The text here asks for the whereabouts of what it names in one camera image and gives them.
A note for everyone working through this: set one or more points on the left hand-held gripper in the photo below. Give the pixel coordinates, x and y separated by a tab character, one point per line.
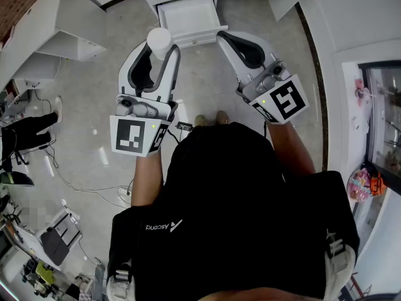
130	135

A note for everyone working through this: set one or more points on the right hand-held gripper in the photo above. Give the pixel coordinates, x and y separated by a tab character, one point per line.
289	100

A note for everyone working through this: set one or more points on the white cup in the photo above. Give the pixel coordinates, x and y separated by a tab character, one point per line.
159	41

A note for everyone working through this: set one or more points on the white drawer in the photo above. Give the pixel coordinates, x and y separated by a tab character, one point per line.
188	14

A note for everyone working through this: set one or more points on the person's right forearm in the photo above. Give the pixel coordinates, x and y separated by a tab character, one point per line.
291	149

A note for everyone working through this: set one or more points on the person's left forearm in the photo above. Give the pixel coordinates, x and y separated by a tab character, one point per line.
147	180

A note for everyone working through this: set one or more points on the black power adapter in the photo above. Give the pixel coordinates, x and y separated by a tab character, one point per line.
184	126

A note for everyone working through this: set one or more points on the person's right brown shoe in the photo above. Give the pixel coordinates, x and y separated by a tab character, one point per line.
222	118

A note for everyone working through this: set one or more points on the person's brown shoe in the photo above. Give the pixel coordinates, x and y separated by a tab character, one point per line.
222	118
201	121

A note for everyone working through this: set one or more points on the person's left brown shoe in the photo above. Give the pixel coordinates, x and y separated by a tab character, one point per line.
201	121

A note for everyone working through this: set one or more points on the white shelf cabinet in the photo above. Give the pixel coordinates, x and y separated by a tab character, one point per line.
75	27

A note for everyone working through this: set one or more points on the white power strip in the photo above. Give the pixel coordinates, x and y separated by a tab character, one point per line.
124	192

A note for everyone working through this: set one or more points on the glass display case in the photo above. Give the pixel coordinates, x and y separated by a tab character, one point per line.
385	114

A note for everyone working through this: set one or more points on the person's black shirt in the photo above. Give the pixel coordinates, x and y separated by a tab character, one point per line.
232	205

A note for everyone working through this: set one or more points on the pink toy bag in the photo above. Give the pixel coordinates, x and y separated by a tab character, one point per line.
358	185

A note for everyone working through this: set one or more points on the orange toy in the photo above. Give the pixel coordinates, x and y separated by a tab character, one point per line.
376	185

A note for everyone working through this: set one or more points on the black router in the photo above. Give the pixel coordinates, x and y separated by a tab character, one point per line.
54	246

